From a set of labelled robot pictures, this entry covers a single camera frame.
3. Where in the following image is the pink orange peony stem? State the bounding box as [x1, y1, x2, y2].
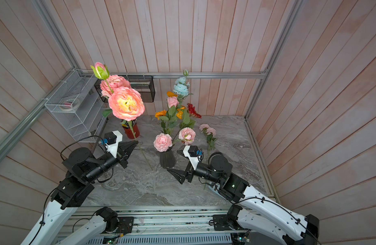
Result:
[90, 62, 155, 171]

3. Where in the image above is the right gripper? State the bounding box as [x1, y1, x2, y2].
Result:
[171, 150, 225, 187]

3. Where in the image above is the white wire mesh shelf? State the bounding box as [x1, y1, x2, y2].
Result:
[45, 69, 106, 143]

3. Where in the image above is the red flower stem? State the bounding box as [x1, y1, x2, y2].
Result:
[187, 103, 202, 118]

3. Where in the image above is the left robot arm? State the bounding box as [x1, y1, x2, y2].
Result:
[22, 131, 138, 245]

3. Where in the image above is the pink peony single stem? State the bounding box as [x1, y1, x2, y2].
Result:
[153, 133, 173, 152]

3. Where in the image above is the dark ribbed glass vase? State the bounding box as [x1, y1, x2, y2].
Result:
[160, 147, 176, 169]

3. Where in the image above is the light blue flower stem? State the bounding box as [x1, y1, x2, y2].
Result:
[173, 69, 190, 99]

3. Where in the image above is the small pink carnation stem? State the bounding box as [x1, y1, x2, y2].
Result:
[199, 124, 217, 152]

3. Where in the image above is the small pink rosebud stem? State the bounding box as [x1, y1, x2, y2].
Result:
[167, 97, 179, 108]

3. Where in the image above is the black mesh wall basket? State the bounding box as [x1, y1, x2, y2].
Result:
[94, 75, 155, 103]

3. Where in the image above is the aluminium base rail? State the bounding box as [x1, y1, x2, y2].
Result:
[53, 205, 253, 245]

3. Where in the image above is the red metal pencil cup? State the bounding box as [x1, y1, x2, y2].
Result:
[121, 120, 140, 139]

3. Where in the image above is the orange marigold flower stem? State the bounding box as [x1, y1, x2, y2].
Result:
[155, 110, 169, 130]

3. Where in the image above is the light pink peony stem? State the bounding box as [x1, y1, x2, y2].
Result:
[178, 127, 196, 146]

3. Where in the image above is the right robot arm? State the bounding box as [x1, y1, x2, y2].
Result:
[168, 146, 320, 245]

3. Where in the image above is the tape roll on shelf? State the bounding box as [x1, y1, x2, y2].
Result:
[58, 98, 80, 112]

